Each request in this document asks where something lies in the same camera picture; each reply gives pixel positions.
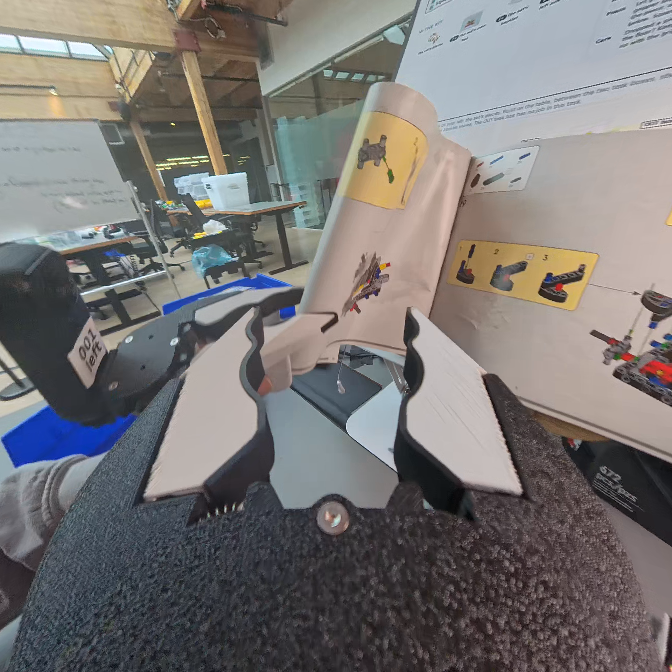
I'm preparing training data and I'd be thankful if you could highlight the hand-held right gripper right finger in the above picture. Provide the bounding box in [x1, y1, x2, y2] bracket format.
[393, 307, 525, 497]

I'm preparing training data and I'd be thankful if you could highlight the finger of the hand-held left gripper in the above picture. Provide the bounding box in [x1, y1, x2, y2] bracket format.
[193, 302, 257, 331]
[260, 312, 340, 394]

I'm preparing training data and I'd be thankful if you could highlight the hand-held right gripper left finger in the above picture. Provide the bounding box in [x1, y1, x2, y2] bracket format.
[143, 307, 276, 502]

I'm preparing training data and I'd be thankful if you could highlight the instruction manual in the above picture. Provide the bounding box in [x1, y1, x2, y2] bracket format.
[302, 81, 672, 464]

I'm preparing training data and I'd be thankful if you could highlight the person's left forearm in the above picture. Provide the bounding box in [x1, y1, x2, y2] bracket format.
[0, 454, 106, 573]

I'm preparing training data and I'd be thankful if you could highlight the grey desk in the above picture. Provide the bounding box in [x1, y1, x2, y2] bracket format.
[265, 386, 672, 620]

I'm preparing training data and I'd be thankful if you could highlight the blue plastic bin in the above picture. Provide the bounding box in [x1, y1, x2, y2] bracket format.
[162, 273, 296, 320]

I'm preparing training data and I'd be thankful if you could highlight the teal plastic bag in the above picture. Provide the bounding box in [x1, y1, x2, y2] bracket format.
[191, 244, 238, 279]

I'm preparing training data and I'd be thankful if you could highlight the book stand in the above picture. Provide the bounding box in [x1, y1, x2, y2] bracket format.
[336, 344, 415, 471]

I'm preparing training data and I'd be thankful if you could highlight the black office chair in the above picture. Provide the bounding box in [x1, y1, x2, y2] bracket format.
[173, 193, 221, 258]

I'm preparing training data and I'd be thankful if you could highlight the wooden background table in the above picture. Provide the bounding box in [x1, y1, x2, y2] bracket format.
[168, 201, 309, 275]

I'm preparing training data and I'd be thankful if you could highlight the blue bin with marker label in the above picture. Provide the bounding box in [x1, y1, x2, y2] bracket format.
[0, 405, 138, 469]

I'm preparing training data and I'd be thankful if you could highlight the white storage box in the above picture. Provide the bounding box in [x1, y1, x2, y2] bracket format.
[202, 172, 250, 211]

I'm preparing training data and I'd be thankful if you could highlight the stack of clear storage boxes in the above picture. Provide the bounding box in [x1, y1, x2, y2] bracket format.
[173, 173, 211, 203]

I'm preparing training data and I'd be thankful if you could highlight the whiteboard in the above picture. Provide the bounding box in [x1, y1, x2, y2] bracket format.
[0, 120, 138, 243]

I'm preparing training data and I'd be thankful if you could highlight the toy car set box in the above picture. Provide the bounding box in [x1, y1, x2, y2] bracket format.
[563, 437, 672, 548]

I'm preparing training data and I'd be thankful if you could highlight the white printed instruction sheet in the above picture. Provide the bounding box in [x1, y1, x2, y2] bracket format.
[395, 0, 672, 153]

